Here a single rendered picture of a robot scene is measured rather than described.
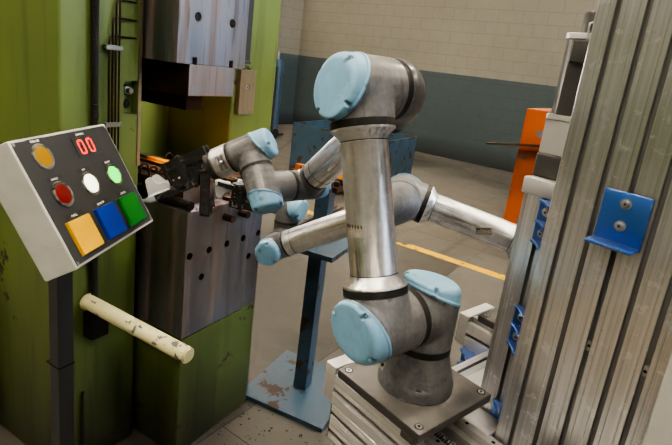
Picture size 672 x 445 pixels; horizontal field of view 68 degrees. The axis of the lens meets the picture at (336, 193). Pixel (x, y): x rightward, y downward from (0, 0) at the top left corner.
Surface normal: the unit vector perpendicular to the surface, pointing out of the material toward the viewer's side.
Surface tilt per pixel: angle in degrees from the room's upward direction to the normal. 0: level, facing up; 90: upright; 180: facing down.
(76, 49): 90
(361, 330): 97
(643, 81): 90
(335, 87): 82
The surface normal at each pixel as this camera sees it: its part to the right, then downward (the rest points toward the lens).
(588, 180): -0.77, 0.07
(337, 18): -0.58, 0.14
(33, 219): -0.11, 0.24
